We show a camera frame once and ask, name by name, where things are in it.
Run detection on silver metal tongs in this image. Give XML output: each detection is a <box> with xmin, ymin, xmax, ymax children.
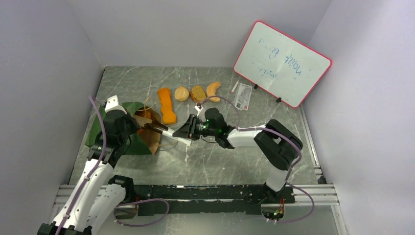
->
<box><xmin>144</xmin><ymin>120</ymin><xmax>192</xmax><ymax>146</ymax></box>

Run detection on orange fake bread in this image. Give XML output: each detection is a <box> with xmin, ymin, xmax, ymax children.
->
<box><xmin>157</xmin><ymin>88</ymin><xmax>177</xmax><ymax>125</ymax></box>

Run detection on round tan fake bun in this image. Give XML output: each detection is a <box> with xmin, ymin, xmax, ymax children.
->
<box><xmin>174</xmin><ymin>86</ymin><xmax>189</xmax><ymax>102</ymax></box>

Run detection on green paper bag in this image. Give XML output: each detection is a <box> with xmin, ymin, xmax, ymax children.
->
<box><xmin>85</xmin><ymin>102</ymin><xmax>161</xmax><ymax>155</ymax></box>

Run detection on tan fake croissant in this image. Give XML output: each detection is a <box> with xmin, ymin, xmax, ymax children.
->
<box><xmin>206</xmin><ymin>82</ymin><xmax>221</xmax><ymax>103</ymax></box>

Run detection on white ruler package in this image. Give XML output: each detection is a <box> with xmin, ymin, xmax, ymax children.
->
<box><xmin>234</xmin><ymin>83</ymin><xmax>253</xmax><ymax>111</ymax></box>

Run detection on orange fake baguette loaf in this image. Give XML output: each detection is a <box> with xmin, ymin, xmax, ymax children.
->
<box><xmin>135</xmin><ymin>110</ymin><xmax>152</xmax><ymax>135</ymax></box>

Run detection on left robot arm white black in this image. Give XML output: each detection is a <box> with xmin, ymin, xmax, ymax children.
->
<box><xmin>37</xmin><ymin>108</ymin><xmax>139</xmax><ymax>235</ymax></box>

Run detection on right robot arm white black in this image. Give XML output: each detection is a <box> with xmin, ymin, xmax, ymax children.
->
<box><xmin>172</xmin><ymin>108</ymin><xmax>303</xmax><ymax>203</ymax></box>

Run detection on white pink marker pen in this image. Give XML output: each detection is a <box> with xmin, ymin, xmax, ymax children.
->
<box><xmin>230</xmin><ymin>80</ymin><xmax>239</xmax><ymax>94</ymax></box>

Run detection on pink framed whiteboard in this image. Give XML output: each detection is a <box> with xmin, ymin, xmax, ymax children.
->
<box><xmin>233</xmin><ymin>21</ymin><xmax>332</xmax><ymax>108</ymax></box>

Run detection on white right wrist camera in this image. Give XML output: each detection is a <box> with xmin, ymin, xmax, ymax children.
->
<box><xmin>194</xmin><ymin>103</ymin><xmax>206</xmax><ymax>120</ymax></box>

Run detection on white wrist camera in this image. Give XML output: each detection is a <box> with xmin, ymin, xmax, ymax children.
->
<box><xmin>194</xmin><ymin>103</ymin><xmax>206</xmax><ymax>120</ymax></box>
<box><xmin>104</xmin><ymin>95</ymin><xmax>127</xmax><ymax>114</ymax></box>

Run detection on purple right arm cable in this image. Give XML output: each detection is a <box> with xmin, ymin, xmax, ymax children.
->
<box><xmin>194</xmin><ymin>95</ymin><xmax>316</xmax><ymax>224</ymax></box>

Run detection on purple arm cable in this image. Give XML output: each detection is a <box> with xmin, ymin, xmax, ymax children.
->
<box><xmin>54</xmin><ymin>95</ymin><xmax>170</xmax><ymax>235</ymax></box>
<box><xmin>194</xmin><ymin>95</ymin><xmax>316</xmax><ymax>224</ymax></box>

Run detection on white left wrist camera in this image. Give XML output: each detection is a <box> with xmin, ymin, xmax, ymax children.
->
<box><xmin>104</xmin><ymin>95</ymin><xmax>127</xmax><ymax>114</ymax></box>

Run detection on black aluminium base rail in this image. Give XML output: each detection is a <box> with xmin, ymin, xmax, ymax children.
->
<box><xmin>53</xmin><ymin>183</ymin><xmax>340</xmax><ymax>217</ymax></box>

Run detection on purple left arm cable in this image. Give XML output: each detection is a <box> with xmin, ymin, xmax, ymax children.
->
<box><xmin>54</xmin><ymin>95</ymin><xmax>170</xmax><ymax>235</ymax></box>

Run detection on aluminium side rail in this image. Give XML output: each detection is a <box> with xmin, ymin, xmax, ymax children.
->
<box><xmin>299</xmin><ymin>105</ymin><xmax>327</xmax><ymax>184</ymax></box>

